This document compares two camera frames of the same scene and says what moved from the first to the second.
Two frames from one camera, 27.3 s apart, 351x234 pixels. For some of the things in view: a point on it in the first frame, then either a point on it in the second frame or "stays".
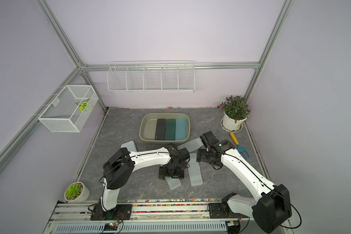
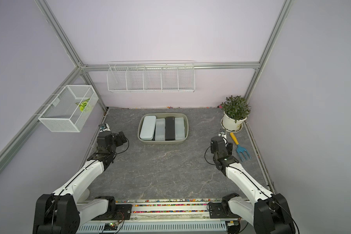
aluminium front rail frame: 153,218 stays
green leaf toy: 82,104 stays
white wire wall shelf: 154,76 stays
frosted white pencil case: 192,145 -> 160,129
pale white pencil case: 130,146 -> 148,127
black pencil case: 175,145 -> 169,128
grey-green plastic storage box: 165,127 stays
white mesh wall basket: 71,108 stays
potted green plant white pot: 236,111 stays
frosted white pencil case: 194,172 -> 179,126
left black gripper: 179,174 -> 117,138
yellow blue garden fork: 239,148 stays
